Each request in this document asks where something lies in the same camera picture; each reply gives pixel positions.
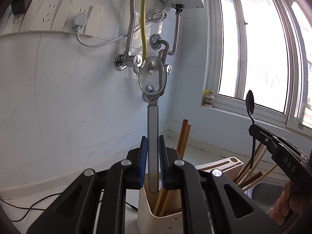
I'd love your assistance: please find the stainless steel sink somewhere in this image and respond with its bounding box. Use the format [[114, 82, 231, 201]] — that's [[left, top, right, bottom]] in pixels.
[[245, 177, 287, 214]]

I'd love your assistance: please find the black plastic spoon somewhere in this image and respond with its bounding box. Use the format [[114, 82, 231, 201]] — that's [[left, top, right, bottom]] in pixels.
[[245, 89, 257, 170]]

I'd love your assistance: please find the black power adapter right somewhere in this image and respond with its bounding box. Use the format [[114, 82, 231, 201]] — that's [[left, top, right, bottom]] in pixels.
[[11, 0, 32, 15]]

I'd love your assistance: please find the white window frame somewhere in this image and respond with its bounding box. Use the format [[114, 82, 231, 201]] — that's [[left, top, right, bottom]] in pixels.
[[207, 0, 311, 136]]

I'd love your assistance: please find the light wooden chopstick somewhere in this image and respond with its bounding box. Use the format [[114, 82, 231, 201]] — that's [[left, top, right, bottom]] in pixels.
[[242, 164, 277, 192], [236, 145, 267, 184], [153, 187, 168, 217], [234, 143, 263, 184]]

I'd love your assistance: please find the left corrugated metal hose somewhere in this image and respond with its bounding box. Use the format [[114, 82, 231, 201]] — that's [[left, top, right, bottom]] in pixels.
[[114, 0, 143, 71]]

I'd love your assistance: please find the yellow gas hose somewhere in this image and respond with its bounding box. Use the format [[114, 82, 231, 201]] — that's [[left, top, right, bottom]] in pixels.
[[139, 0, 150, 60]]

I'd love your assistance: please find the black cable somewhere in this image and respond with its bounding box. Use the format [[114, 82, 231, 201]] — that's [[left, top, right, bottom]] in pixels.
[[0, 190, 139, 222]]

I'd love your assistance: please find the beige plastic utensil holder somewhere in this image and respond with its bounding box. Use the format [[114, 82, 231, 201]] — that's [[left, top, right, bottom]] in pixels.
[[137, 157, 244, 233]]

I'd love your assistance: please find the white plug with cord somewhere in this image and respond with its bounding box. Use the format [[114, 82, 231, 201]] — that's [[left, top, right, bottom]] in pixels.
[[72, 0, 170, 48]]

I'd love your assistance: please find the dark brown chopstick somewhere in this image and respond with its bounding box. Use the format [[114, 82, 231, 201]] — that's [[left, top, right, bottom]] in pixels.
[[177, 119, 188, 155], [179, 124, 191, 159], [238, 171, 263, 189]]

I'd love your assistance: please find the person right hand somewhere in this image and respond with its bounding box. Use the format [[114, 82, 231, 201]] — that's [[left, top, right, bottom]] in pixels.
[[269, 181, 307, 226]]

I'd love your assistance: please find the white wall socket strip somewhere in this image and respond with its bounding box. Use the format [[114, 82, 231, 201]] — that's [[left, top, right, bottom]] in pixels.
[[1, 0, 104, 37]]

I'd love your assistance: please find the small jar on windowsill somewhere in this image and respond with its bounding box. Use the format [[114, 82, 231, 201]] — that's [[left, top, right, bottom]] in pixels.
[[204, 89, 215, 107]]

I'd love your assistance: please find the clear grey plastic spoon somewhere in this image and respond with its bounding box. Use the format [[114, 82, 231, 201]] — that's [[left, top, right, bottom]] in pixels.
[[139, 56, 167, 194]]

